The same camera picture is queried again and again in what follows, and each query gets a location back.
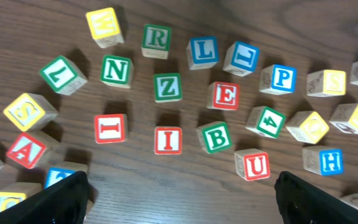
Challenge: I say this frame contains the blue 2 block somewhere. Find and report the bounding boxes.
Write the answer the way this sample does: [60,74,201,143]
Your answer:
[44,161,89,189]

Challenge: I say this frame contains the yellow G block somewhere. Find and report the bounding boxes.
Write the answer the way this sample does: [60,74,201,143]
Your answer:
[329,103,358,134]

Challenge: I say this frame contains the red I block upright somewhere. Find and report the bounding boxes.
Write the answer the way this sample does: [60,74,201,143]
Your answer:
[154,126,182,155]

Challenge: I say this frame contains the yellow O block left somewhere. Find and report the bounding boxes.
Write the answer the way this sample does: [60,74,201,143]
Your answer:
[84,200,94,219]

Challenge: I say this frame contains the blue L block upright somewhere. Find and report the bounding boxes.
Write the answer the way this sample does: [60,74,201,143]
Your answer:
[186,36,219,70]

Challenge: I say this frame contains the yellow o block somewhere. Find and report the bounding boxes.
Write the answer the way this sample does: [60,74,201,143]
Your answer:
[84,200,94,219]
[285,111,329,144]

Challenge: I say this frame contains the yellow S block right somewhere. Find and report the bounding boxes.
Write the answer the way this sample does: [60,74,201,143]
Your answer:
[306,70,347,97]

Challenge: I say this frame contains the red I block sideways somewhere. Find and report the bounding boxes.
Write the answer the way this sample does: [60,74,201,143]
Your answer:
[94,114,128,144]

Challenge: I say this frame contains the yellow C block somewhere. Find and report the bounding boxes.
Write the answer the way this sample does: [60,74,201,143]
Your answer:
[0,182,42,212]

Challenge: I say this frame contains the green Z block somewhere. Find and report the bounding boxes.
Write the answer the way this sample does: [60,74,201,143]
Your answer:
[154,73,183,103]

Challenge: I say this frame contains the blue L block rotated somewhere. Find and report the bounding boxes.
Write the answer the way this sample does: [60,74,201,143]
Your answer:
[223,41,260,77]

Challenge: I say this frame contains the blue H block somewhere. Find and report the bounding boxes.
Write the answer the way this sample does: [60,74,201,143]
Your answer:
[302,146,344,176]

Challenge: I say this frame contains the red U block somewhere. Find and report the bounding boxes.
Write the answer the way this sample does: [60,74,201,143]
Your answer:
[234,149,270,182]

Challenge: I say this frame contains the green 4 block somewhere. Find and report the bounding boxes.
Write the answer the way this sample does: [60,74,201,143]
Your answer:
[245,106,286,139]

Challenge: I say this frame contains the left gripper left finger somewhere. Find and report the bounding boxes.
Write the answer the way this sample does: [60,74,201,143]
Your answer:
[0,171,90,224]

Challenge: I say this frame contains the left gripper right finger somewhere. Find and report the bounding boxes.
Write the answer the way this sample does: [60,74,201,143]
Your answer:
[274,171,358,224]

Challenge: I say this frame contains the blue P block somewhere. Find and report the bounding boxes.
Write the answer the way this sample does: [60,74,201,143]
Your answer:
[259,64,297,95]

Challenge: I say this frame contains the red E block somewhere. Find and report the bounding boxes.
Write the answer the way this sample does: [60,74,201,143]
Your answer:
[206,82,240,111]

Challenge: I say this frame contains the yellow O block centre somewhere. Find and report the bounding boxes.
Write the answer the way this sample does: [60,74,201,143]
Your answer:
[285,111,329,144]

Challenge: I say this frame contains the green R block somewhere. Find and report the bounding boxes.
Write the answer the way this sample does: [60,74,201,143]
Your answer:
[141,24,172,60]

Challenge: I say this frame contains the green N block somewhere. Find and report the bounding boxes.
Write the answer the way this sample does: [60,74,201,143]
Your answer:
[100,55,134,88]

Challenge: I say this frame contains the red A block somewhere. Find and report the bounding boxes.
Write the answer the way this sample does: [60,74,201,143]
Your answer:
[6,131,60,169]

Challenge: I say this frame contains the yellow W block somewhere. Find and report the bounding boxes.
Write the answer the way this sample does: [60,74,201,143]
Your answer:
[86,7,124,49]

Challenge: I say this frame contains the green B block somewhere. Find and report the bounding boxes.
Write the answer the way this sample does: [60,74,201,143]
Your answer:
[196,121,232,154]

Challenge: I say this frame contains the green 7 block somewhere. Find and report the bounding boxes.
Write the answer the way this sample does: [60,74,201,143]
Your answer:
[40,55,88,96]

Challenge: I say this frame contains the yellow S block left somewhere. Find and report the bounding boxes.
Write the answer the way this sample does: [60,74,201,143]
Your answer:
[3,93,58,132]

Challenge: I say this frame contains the yellow s block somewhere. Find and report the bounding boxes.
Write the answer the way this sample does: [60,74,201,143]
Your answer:
[3,93,58,132]
[306,70,347,97]

